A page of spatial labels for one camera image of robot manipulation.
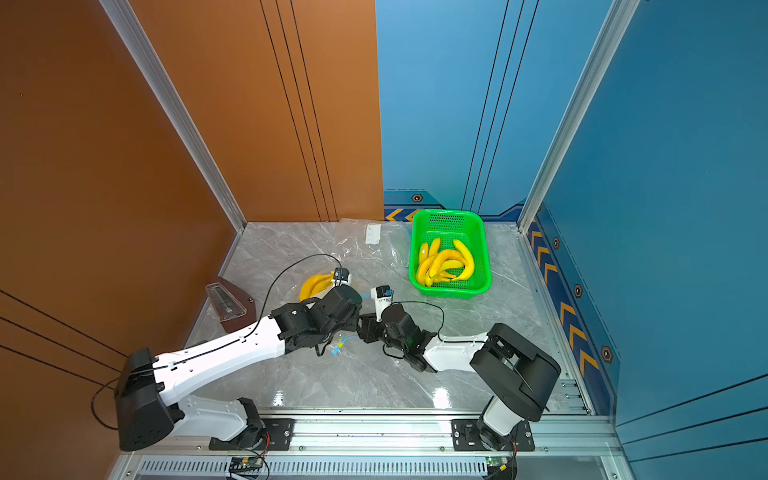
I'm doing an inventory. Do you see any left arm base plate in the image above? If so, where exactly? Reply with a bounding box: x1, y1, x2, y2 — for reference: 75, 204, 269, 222
208, 418, 295, 453

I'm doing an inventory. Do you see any aluminium corner post left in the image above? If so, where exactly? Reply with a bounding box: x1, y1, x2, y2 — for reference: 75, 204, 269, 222
100, 0, 248, 234

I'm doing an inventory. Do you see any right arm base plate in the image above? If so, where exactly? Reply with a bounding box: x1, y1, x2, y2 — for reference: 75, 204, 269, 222
451, 419, 536, 452

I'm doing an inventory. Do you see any green circuit board right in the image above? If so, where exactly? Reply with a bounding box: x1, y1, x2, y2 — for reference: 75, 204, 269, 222
485, 456, 518, 479

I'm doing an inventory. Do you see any clear zip bag with bananas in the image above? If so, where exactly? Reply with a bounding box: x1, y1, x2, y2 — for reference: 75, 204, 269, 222
332, 218, 411, 269

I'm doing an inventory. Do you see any aluminium front rail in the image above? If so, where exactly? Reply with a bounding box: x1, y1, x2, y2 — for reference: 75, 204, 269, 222
109, 410, 633, 479

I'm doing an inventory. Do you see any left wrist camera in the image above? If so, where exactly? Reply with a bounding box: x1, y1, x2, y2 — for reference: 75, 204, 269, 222
332, 267, 350, 287

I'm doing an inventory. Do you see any aluminium corner post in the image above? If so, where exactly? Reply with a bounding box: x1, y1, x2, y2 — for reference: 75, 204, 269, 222
100, 0, 248, 234
517, 0, 640, 233

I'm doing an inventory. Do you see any yellow plastic banana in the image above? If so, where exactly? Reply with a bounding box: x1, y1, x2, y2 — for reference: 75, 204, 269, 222
415, 238, 464, 287

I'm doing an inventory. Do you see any green circuit board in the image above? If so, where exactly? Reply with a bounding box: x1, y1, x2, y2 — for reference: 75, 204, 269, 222
485, 456, 518, 479
228, 455, 267, 477

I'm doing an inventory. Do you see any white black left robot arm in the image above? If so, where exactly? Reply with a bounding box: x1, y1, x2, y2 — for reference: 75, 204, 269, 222
114, 285, 362, 452

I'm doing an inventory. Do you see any green plastic perforated basket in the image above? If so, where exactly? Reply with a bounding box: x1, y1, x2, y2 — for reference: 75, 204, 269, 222
409, 209, 492, 299

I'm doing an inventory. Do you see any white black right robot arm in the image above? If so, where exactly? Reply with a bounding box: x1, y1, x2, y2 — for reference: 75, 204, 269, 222
356, 303, 561, 452

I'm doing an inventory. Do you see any green circuit board left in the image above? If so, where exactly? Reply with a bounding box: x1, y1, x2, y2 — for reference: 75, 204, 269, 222
228, 455, 267, 477

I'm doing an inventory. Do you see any aluminium corner post right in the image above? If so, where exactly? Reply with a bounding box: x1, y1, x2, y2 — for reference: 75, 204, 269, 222
517, 0, 640, 233

